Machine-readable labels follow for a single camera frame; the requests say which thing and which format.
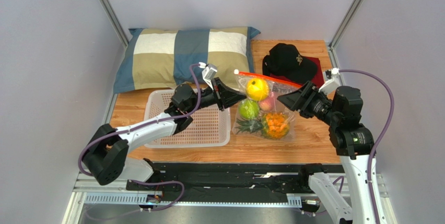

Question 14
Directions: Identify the pink fake peach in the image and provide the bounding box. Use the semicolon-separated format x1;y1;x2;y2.
258;91;276;112

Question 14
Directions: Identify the black baseball cap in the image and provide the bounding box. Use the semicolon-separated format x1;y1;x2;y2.
262;43;304;76

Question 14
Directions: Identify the checkered blue beige pillow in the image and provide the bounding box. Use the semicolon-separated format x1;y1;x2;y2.
113;27;260;93

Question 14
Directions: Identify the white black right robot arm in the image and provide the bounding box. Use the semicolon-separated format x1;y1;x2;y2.
277;82;388;223

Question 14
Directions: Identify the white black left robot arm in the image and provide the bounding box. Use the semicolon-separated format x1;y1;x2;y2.
78;78;246;185

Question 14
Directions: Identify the clear zip top bag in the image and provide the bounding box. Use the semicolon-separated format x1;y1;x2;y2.
232;69;301;141

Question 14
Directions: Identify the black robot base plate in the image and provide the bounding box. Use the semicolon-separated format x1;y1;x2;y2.
125;159;348;204

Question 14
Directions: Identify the yellow fake orange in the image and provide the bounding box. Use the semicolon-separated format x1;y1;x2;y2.
245;78;270;101

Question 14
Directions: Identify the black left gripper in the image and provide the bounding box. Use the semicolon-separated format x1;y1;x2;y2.
185;78;247;114

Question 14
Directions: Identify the aluminium frame rail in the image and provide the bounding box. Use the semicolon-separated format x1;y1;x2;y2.
62;173;397;224

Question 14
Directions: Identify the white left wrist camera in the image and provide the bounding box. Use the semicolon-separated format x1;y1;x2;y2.
198;62;218;90

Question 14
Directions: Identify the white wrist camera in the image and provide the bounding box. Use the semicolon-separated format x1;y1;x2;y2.
198;62;218;90
319;68;341;96

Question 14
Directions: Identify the folded dark red cloth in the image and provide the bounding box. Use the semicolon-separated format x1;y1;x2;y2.
262;56;324;87

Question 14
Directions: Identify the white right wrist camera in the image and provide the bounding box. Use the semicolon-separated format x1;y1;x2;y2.
319;68;341;96

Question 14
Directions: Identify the white perforated plastic basket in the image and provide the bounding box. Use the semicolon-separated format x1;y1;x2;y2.
144;89;231;148

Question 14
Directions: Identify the green fake apple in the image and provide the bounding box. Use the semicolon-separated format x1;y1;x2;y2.
238;99;260;120

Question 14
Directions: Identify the orange fake pineapple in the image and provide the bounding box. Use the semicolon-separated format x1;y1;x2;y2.
235;112;290;140

